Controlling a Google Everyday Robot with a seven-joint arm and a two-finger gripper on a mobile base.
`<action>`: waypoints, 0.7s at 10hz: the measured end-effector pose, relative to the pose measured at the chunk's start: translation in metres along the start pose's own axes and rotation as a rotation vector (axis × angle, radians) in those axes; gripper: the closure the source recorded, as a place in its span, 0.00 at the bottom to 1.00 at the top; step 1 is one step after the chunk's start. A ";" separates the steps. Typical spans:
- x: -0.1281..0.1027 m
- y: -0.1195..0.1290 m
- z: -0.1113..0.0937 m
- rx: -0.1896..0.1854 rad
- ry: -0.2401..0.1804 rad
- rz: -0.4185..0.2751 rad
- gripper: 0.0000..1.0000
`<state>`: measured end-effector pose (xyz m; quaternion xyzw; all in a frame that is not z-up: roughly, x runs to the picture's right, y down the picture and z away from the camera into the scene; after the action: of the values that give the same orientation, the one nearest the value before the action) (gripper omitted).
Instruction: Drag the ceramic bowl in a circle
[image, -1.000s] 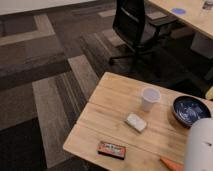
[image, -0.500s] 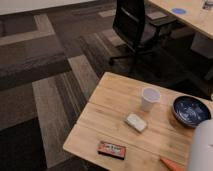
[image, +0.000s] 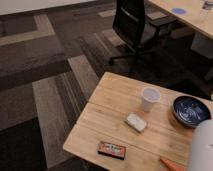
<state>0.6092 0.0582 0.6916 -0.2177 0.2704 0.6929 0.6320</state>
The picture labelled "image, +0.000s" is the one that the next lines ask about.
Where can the dark blue ceramic bowl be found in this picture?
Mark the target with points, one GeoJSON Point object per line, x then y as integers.
{"type": "Point", "coordinates": [190, 111]}

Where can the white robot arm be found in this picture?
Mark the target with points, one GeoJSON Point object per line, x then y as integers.
{"type": "Point", "coordinates": [201, 149]}

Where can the white paper cup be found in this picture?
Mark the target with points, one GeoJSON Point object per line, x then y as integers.
{"type": "Point", "coordinates": [149, 97]}

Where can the white rectangular sponge block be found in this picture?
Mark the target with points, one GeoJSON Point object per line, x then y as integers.
{"type": "Point", "coordinates": [136, 122]}

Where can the black office chair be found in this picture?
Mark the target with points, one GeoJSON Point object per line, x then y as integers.
{"type": "Point", "coordinates": [140, 33]}

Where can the red and black snack box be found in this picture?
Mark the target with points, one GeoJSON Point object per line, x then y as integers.
{"type": "Point", "coordinates": [112, 150]}

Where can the orange carrot toy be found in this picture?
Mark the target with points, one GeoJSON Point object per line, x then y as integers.
{"type": "Point", "coordinates": [172, 165]}

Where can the blue round disc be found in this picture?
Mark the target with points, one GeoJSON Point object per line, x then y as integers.
{"type": "Point", "coordinates": [178, 11]}

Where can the far wooden desk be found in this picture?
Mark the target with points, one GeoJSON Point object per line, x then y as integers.
{"type": "Point", "coordinates": [196, 17]}

